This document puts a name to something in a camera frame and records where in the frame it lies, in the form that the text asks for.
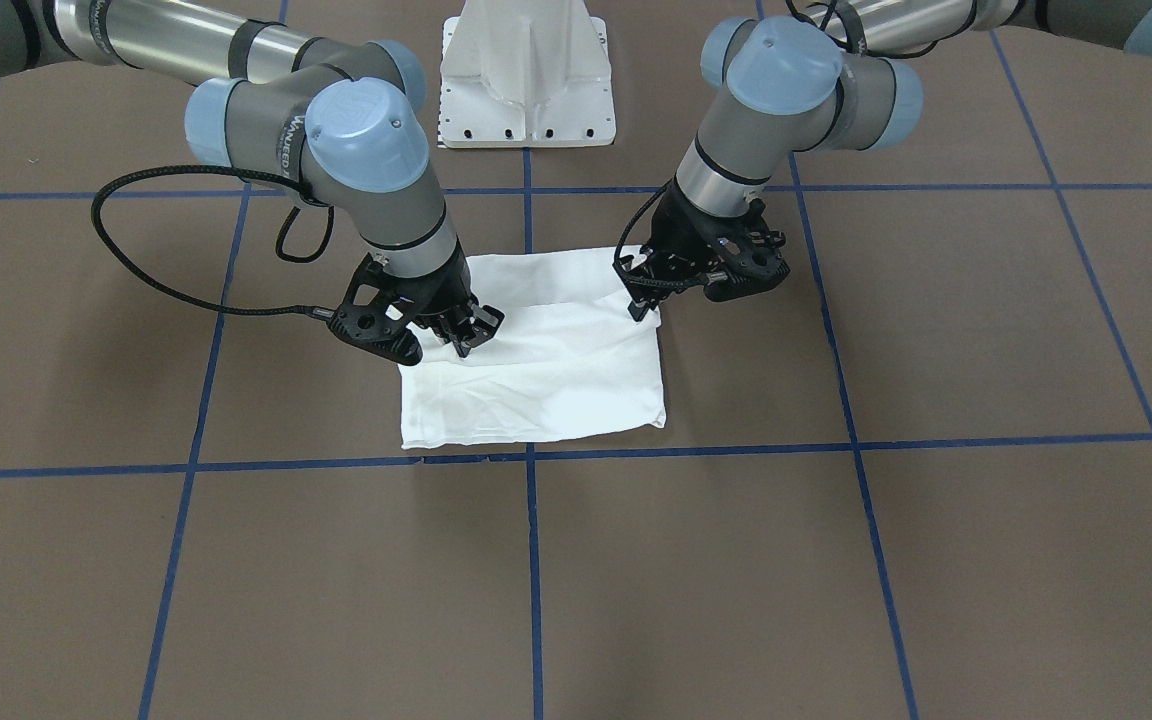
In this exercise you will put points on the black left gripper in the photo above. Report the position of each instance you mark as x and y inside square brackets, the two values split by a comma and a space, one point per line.
[684, 232]

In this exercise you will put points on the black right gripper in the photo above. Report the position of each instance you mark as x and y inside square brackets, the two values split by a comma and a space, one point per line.
[439, 296]

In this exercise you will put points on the white long-sleeve printed shirt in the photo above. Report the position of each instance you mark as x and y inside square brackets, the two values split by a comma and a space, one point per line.
[568, 362]

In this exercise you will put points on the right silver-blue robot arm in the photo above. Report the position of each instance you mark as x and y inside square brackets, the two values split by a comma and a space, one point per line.
[332, 124]

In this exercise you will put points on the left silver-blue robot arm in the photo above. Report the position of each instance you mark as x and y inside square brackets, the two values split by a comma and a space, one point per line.
[836, 75]

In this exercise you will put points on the white camera stand column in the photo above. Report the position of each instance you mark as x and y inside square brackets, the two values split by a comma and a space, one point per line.
[525, 75]

